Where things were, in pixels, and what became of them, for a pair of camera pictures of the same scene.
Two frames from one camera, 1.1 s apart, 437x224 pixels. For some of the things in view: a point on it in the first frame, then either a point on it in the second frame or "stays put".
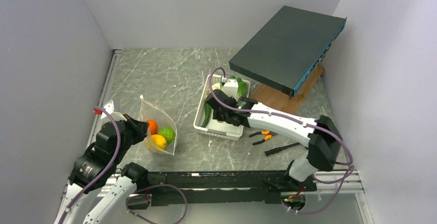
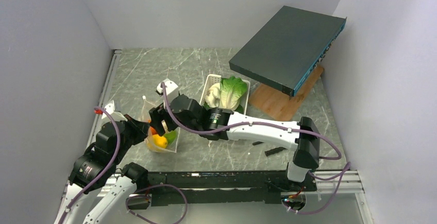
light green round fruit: x=168 y=133 stays put
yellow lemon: x=158 y=141 stays put
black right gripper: x=217 y=116 -> x=158 y=114
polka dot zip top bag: x=162 y=135 stays put
